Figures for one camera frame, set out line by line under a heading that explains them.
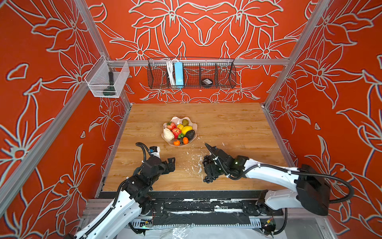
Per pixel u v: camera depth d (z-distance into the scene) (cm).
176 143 90
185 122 101
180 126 100
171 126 98
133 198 51
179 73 89
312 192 42
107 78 88
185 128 99
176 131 95
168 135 91
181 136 93
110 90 79
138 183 56
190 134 92
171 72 90
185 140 90
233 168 61
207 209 74
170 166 70
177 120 104
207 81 95
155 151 68
